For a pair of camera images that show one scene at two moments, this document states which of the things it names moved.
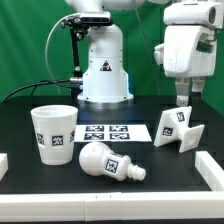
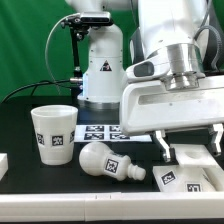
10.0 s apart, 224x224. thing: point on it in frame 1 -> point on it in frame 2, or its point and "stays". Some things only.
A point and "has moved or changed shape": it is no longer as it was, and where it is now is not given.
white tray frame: x=173 y=206 stays
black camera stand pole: x=76 y=82 stays
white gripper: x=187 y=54 -> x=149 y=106
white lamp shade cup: x=55 y=127 stays
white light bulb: x=97 y=159 stays
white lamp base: x=174 y=126 has moved or changed shape
